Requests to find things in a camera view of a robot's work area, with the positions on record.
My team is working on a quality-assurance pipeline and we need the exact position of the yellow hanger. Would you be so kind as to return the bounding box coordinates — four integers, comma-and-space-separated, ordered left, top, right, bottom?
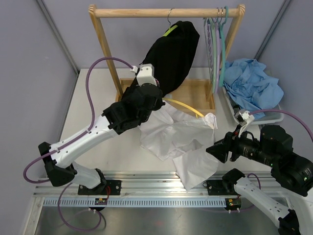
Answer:
163, 98, 204, 118

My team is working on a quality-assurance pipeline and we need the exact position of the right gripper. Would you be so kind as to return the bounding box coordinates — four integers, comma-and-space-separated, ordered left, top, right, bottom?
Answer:
206, 123, 277, 166

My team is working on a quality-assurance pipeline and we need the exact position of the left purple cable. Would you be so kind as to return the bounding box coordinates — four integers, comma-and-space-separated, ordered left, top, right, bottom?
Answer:
23, 57, 137, 184

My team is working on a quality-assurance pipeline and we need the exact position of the lime green hanger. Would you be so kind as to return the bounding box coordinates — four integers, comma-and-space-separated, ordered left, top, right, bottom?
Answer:
163, 7, 177, 37

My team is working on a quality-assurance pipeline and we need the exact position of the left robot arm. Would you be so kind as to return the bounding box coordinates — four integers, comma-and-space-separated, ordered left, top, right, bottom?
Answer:
39, 83, 165, 195

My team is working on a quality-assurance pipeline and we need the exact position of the wooden clothes rack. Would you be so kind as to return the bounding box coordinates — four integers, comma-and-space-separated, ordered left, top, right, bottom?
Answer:
89, 4, 246, 115

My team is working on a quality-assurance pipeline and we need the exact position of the grey plastic bin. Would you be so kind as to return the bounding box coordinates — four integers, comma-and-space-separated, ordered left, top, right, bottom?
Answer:
222, 87, 284, 125

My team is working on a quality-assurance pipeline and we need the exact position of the white slotted cable duct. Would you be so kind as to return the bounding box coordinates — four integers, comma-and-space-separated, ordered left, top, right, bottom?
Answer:
44, 197, 226, 208

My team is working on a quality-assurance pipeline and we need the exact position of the teal hanger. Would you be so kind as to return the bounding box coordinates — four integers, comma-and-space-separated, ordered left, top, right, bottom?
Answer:
219, 6, 229, 87

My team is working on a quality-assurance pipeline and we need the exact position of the lilac hanger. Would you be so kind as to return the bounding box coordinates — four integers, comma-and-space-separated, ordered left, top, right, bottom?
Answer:
215, 8, 224, 72

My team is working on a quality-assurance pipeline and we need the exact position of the blue shirt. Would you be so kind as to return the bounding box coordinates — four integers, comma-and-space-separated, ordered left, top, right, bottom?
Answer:
224, 59, 284, 112

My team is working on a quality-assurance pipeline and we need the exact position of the light green hanger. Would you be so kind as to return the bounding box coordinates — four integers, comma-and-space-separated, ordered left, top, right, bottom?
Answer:
203, 18, 221, 94

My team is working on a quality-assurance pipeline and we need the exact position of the purple cable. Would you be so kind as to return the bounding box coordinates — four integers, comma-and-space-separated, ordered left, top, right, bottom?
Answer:
23, 57, 137, 184
249, 109, 313, 145

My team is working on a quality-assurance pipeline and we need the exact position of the black shirt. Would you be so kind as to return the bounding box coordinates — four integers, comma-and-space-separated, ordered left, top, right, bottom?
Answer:
141, 21, 200, 96

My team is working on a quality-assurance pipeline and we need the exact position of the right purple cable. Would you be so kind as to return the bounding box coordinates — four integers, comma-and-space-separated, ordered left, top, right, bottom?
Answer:
249, 109, 313, 145

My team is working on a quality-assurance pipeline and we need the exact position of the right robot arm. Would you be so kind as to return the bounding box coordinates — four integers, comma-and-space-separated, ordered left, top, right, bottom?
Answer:
206, 125, 313, 235

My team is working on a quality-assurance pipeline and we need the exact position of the white shirt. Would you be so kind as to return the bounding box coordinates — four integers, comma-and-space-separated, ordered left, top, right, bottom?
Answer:
139, 103, 219, 190

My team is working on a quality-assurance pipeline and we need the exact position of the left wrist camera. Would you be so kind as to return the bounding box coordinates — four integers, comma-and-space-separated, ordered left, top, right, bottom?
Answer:
130, 64, 157, 86

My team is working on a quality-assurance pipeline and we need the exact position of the aluminium mounting rail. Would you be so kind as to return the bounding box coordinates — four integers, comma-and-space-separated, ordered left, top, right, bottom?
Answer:
33, 171, 287, 198

